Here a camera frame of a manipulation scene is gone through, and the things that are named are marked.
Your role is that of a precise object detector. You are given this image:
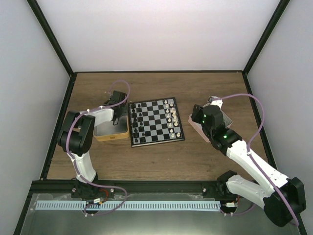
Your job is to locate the black enclosure frame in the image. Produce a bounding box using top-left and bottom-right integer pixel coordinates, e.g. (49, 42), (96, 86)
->
(13, 0), (308, 235)

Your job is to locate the black and silver chessboard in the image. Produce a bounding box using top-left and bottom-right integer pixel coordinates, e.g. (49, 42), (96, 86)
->
(128, 97), (185, 147)

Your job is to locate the pink embossed metal tin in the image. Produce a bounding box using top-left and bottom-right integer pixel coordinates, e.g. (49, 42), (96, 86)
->
(188, 112), (233, 143)

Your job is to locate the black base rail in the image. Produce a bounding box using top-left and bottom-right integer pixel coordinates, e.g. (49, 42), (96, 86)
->
(28, 180), (237, 200)

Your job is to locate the light blue slotted strip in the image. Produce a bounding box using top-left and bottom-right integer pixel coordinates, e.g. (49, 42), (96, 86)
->
(35, 200), (221, 212)

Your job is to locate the gold metal tin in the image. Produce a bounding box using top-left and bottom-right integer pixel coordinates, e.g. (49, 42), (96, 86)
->
(93, 116), (130, 142)

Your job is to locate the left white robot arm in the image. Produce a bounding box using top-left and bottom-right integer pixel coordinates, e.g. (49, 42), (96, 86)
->
(57, 91), (129, 198)

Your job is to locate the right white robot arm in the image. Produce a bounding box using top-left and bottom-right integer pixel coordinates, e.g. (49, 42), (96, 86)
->
(191, 104), (306, 227)

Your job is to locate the metal sheet cover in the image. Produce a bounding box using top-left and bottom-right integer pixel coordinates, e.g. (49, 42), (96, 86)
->
(17, 194), (299, 235)

